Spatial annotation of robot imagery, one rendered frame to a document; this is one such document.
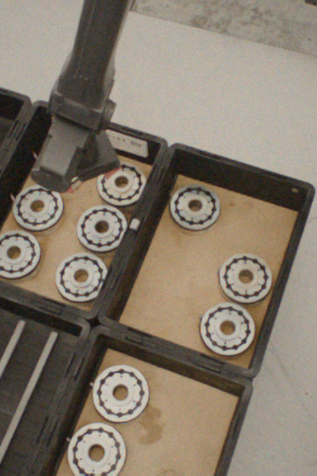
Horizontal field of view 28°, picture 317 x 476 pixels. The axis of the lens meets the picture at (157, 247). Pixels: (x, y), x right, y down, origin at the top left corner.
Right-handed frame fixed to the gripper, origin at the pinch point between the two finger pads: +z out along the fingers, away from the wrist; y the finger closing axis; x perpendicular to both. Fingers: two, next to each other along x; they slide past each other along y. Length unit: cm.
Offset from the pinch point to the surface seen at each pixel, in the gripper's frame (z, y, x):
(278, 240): 23.3, 32.3, -15.6
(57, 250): 23.4, -9.6, 0.7
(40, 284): 23.4, -15.1, -4.7
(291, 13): 107, 110, 95
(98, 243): 20.3, -1.5, -2.6
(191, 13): 107, 74, 112
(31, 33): 37, 5, 67
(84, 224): 20.5, -2.6, 2.5
